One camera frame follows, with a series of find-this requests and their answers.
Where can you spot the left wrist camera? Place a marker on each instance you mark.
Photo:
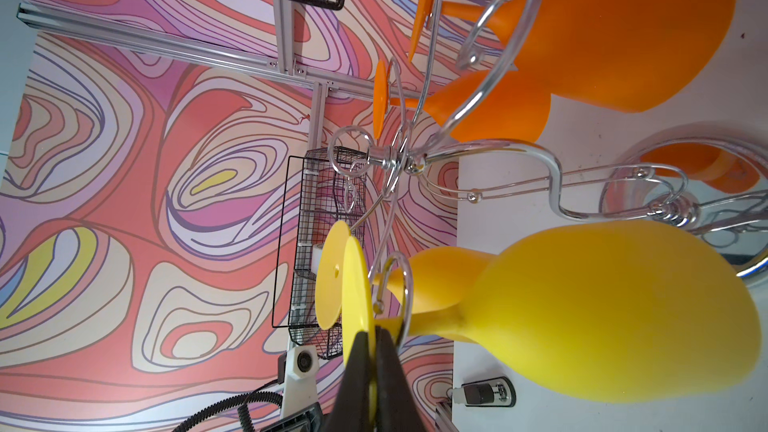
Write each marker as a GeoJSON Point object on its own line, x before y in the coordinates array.
{"type": "Point", "coordinates": [299, 386]}

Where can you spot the left orange wine glass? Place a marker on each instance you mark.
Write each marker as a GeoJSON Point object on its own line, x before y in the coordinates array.
{"type": "Point", "coordinates": [516, 109]}

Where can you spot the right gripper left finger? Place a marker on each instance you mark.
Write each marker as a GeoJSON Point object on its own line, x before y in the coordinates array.
{"type": "Point", "coordinates": [351, 411]}

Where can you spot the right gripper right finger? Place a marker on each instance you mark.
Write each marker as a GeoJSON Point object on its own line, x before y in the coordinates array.
{"type": "Point", "coordinates": [396, 410]}

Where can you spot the light yellow wine glass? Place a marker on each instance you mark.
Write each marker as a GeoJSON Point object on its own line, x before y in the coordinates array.
{"type": "Point", "coordinates": [613, 312]}

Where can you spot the right orange wine glass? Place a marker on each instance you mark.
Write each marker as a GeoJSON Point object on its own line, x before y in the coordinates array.
{"type": "Point", "coordinates": [625, 55]}

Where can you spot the chrome wine glass rack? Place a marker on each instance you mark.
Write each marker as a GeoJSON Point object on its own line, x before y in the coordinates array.
{"type": "Point", "coordinates": [706, 186]}

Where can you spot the grey black stapler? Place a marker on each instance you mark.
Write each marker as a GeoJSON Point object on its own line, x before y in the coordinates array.
{"type": "Point", "coordinates": [494, 392]}

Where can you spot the orange wine glass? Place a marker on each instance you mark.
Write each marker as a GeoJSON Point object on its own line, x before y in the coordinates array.
{"type": "Point", "coordinates": [516, 109]}
{"type": "Point", "coordinates": [625, 55]}

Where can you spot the left black wire basket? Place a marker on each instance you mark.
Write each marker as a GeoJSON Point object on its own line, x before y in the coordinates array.
{"type": "Point", "coordinates": [315, 197]}

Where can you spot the dark yellow wine glass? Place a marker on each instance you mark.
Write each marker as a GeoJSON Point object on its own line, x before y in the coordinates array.
{"type": "Point", "coordinates": [442, 276]}

